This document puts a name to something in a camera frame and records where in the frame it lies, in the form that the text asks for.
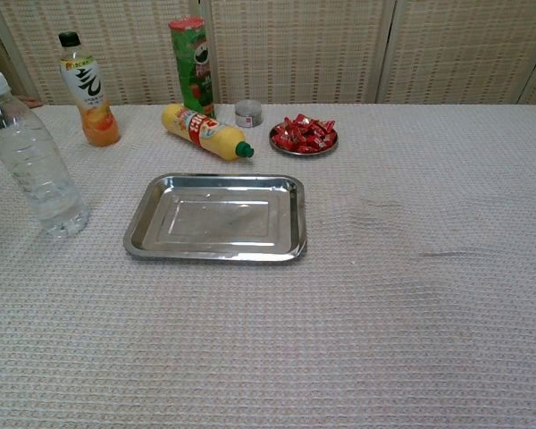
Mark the orange juice bottle black cap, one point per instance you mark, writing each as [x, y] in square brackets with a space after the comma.
[91, 89]

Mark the small round metal plate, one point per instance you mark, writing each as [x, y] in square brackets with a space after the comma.
[304, 153]

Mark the small grey tin can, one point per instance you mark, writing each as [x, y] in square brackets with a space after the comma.
[248, 114]

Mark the transparent plastic water bottle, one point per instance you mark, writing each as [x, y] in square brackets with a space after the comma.
[31, 170]

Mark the red wrapped candy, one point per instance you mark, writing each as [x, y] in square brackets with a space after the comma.
[322, 142]
[306, 148]
[302, 119]
[327, 127]
[287, 127]
[281, 140]

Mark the bamboo folding screen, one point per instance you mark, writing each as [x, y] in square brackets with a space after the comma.
[317, 49]

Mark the green Pringles chips can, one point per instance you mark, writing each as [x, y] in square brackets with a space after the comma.
[196, 67]

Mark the yellow bottle green cap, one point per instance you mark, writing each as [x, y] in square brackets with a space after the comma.
[201, 129]

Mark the white waffle tablecloth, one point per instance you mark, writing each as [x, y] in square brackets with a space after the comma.
[339, 313]

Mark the rectangular stainless steel tray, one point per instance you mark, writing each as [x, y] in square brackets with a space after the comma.
[219, 219]

